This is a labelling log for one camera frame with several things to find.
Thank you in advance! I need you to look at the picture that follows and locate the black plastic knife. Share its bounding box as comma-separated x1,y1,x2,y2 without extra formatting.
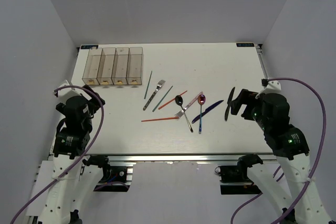
224,87,235,121

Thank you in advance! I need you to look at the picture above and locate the iridescent red spoon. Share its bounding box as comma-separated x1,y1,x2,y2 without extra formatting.
198,94,206,134

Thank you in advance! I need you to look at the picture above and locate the dark blue plastic knife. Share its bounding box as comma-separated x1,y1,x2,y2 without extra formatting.
192,100,224,124

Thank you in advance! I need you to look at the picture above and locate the black spoon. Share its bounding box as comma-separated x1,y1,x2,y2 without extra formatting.
175,95,194,133

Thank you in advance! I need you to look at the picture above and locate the pink handled fork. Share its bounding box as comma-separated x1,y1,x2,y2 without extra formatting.
175,91,203,118

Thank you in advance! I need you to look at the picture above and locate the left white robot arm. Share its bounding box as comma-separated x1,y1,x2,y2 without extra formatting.
37,81,111,223

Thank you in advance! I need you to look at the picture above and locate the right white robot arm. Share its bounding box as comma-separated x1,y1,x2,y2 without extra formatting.
225,78,334,223

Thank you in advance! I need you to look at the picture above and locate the clear container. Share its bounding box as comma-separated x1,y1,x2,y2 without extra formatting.
82,48,102,86
97,47,116,85
112,47,129,85
127,47,143,85

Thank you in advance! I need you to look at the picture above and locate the teal chopstick right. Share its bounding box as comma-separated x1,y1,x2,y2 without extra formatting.
152,86,174,112

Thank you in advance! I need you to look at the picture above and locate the teal chopstick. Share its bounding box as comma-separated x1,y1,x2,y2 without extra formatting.
144,70,153,100
152,86,174,112

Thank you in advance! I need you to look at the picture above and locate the orange chopstick lower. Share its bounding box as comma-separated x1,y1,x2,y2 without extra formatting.
141,116,179,122

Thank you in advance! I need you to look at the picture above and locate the orange chopstick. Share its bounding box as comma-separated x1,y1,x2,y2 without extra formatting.
158,90,187,110
141,116,179,122

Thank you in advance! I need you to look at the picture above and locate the teal chopstick left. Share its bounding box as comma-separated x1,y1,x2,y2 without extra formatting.
144,70,153,100

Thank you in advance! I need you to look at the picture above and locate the orange chopstick upper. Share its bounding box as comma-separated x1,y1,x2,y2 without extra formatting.
158,90,187,110

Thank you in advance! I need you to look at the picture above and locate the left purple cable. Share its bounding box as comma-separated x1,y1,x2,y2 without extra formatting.
9,85,105,224

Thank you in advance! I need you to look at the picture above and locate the purple cable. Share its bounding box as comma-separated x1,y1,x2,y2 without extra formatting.
230,77,327,224
9,85,105,224

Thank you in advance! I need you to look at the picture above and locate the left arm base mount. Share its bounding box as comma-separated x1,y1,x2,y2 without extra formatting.
82,155,130,192

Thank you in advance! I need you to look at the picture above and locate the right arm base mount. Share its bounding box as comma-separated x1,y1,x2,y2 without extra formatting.
214,154,263,195

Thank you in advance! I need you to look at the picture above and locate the silver fork dark handle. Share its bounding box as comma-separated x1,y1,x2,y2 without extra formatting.
143,80,165,111

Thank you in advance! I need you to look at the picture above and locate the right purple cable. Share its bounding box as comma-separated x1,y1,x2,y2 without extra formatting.
230,77,327,224

